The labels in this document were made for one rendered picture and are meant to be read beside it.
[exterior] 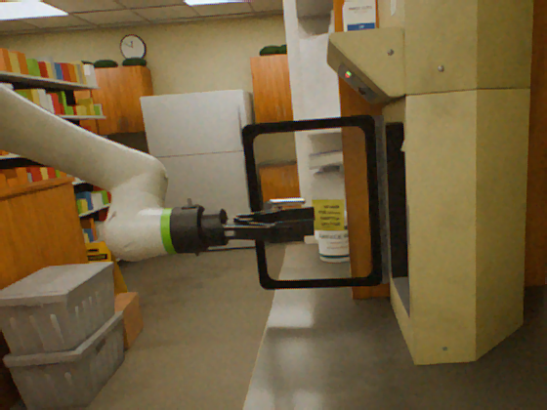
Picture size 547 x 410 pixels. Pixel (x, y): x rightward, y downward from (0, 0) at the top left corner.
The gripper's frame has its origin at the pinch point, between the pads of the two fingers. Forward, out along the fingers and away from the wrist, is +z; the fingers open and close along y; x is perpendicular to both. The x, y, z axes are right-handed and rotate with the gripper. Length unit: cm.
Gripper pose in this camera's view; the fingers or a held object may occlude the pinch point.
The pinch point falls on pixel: (309, 220)
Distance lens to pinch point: 97.1
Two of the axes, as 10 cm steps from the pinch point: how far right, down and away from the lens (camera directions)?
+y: -0.1, -2.6, 9.6
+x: 0.8, 9.6, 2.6
